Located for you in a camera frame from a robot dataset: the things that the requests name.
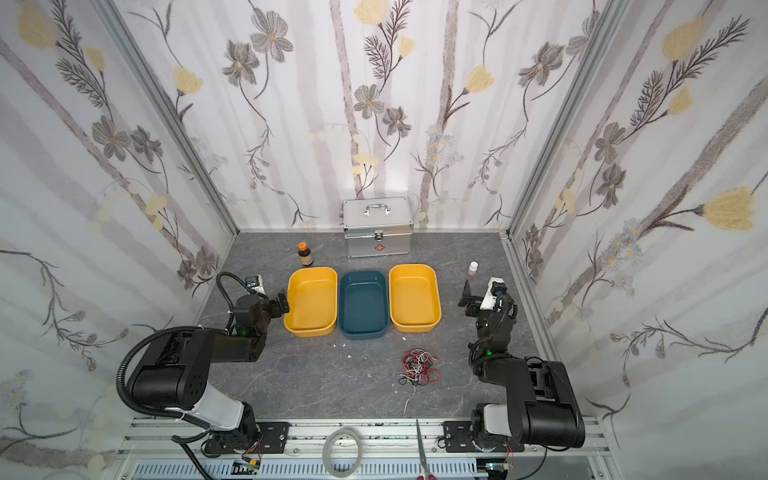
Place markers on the left yellow plastic bin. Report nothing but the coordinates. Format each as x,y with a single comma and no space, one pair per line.
312,295

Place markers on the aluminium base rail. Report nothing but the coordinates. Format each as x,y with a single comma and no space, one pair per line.
374,448

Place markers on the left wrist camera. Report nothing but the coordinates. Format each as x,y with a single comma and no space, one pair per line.
255,284

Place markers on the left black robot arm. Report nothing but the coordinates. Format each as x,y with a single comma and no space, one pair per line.
166,374

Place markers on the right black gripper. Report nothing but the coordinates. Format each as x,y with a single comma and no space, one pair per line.
475,303

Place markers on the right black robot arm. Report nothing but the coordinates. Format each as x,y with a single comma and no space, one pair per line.
540,406

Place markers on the right yellow plastic bin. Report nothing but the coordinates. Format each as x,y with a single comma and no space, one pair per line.
414,300

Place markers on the teal plastic bin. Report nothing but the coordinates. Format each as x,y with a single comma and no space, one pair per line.
363,305

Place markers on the silver metal case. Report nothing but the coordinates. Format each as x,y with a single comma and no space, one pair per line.
378,227

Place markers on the grey tape roll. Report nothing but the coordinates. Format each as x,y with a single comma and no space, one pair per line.
342,453

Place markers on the yellow plastic bin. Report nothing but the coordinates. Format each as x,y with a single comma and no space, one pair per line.
414,300
312,295

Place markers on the small white pink bottle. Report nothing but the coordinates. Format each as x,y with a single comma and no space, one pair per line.
473,269

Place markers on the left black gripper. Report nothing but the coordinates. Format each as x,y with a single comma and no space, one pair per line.
274,303

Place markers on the red handled scissors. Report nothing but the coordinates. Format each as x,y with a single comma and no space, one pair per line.
425,472

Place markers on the brown bottle orange cap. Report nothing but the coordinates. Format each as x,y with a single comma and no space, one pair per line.
305,254

